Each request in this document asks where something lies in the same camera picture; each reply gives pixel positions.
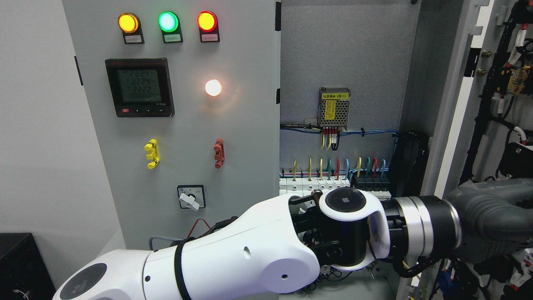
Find dark grey robot hand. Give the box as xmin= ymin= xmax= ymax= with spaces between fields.
xmin=446 ymin=178 xmax=533 ymax=264

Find grey cabinet door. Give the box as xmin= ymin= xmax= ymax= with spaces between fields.
xmin=396 ymin=0 xmax=533 ymax=300
xmin=62 ymin=0 xmax=281 ymax=249

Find red indicator lamp left door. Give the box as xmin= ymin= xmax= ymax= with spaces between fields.
xmin=197 ymin=11 xmax=220 ymax=43

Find green indicator lamp left door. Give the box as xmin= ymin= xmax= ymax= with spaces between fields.
xmin=158 ymin=11 xmax=183 ymax=43

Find yellow indicator lamp left door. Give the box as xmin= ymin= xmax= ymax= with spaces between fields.
xmin=117 ymin=12 xmax=144 ymax=45

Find black surge protector modules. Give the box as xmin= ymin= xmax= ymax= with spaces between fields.
xmin=351 ymin=175 xmax=392 ymax=199

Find perforated metal power supply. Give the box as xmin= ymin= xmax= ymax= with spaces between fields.
xmin=317 ymin=87 xmax=351 ymax=128

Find white socket breaker row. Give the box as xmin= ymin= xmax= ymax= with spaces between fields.
xmin=279 ymin=177 xmax=350 ymax=196

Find white glowing indicator lamp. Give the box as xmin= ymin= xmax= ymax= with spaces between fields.
xmin=205 ymin=79 xmax=222 ymax=97

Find black digital power meter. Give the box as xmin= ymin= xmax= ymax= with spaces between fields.
xmin=105 ymin=57 xmax=174 ymax=118

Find black box lower left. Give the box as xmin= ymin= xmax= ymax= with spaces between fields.
xmin=0 ymin=233 xmax=56 ymax=300

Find black corrugated cable loom right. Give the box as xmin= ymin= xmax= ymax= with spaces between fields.
xmin=387 ymin=132 xmax=430 ymax=198

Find red terminal post block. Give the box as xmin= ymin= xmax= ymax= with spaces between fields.
xmin=213 ymin=138 xmax=225 ymax=169

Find white rotary selector switch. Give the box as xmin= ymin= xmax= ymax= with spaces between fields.
xmin=177 ymin=185 xmax=206 ymax=212

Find yellow terminal post block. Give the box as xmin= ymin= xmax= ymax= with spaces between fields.
xmin=144 ymin=139 xmax=160 ymax=170

